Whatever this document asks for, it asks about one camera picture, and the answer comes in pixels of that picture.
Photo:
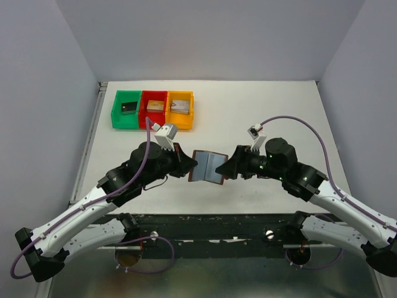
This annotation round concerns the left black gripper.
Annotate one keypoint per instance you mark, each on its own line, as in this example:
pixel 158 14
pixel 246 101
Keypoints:
pixel 183 165

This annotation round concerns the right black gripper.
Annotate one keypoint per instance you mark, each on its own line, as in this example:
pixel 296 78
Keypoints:
pixel 239 163

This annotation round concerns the brown leather card holder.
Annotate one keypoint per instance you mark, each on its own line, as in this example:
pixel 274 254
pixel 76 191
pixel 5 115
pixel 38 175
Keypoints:
pixel 207 163

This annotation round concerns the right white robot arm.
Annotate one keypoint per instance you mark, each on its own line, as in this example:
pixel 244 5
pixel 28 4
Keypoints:
pixel 365 232

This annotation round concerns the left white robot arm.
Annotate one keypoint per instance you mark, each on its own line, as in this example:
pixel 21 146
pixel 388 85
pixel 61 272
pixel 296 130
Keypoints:
pixel 46 249

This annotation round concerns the silver card stack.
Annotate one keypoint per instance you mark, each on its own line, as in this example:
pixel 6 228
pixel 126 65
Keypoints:
pixel 180 106

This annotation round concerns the gold card stack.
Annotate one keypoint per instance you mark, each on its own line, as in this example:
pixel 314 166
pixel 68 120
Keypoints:
pixel 155 106

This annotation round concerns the black card stack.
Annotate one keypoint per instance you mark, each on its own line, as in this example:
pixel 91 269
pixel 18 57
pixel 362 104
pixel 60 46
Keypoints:
pixel 128 108

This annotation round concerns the red plastic bin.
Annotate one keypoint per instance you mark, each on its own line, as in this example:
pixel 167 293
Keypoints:
pixel 147 95

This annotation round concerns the orange plastic bin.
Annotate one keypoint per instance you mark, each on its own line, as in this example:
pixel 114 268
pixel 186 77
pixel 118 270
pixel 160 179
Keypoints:
pixel 183 122

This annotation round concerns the green plastic bin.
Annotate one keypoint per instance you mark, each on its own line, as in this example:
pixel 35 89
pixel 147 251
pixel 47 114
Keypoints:
pixel 125 122

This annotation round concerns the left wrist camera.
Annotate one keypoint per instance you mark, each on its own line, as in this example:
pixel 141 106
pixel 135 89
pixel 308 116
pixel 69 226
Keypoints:
pixel 164 135

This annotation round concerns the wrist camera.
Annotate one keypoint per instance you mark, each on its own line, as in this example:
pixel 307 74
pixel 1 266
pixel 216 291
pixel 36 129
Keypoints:
pixel 258 136
pixel 164 135

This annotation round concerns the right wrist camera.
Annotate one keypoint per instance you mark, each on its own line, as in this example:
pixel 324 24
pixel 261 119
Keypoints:
pixel 258 136

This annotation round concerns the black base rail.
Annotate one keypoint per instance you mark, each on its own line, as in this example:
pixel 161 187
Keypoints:
pixel 204 236

